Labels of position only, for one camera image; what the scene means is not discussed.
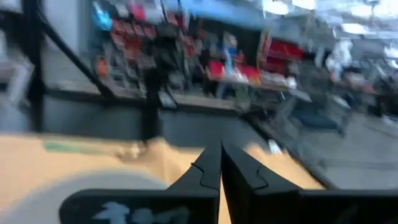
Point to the dark blue stool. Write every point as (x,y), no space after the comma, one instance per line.
(317,122)

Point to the white cloth tag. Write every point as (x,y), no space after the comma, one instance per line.
(275,147)

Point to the shelf with red bins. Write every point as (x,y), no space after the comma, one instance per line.
(280,51)

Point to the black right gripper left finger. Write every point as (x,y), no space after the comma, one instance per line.
(174,205)

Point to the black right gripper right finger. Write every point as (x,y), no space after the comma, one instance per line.
(280,208)

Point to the black metal table frame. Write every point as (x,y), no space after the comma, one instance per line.
(32,77)

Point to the grey bowl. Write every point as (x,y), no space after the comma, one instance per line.
(46,199)

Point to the orange woven placemat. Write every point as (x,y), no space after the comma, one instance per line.
(31,174)

